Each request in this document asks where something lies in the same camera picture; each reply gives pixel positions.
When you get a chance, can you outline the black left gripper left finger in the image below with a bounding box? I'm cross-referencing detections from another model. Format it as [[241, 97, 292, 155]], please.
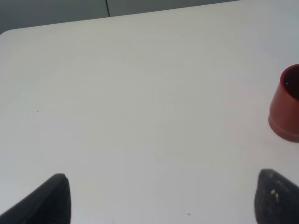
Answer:
[[0, 174, 71, 224]]

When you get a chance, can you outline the red plastic cup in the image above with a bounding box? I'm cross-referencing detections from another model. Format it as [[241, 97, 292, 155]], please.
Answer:
[[268, 64, 299, 142]]

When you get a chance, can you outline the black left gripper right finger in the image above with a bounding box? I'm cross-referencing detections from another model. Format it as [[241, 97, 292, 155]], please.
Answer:
[[254, 169, 299, 224]]

